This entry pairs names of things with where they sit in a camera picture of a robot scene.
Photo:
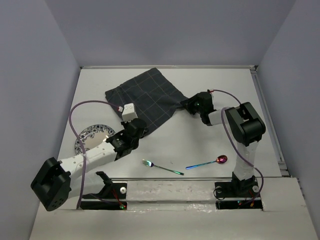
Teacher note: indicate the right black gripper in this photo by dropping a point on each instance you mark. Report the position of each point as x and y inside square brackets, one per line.
[188, 104]

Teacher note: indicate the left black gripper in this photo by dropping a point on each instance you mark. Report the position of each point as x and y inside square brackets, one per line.
[124, 125]

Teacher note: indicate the dark plaid cloth napkin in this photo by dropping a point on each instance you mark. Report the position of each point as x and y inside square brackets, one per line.
[154, 97]

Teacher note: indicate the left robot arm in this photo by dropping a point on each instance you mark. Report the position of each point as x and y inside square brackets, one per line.
[56, 181]

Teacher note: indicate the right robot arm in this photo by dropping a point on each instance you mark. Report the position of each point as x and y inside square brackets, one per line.
[244, 129]

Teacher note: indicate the iridescent fork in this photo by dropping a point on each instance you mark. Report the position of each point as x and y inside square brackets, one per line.
[151, 164]

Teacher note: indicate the blue floral plate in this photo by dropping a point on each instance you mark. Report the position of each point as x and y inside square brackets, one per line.
[92, 136]

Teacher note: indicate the iridescent spoon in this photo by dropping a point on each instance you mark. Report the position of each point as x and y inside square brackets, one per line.
[220, 160]

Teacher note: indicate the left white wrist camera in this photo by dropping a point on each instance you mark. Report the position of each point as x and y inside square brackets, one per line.
[129, 112]

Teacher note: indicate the aluminium table edge rail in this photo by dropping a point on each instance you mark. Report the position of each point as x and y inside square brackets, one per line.
[249, 67]

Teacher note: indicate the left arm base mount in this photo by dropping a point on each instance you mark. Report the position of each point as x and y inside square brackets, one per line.
[111, 197]

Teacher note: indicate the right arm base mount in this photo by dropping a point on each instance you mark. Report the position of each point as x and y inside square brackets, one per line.
[237, 194]

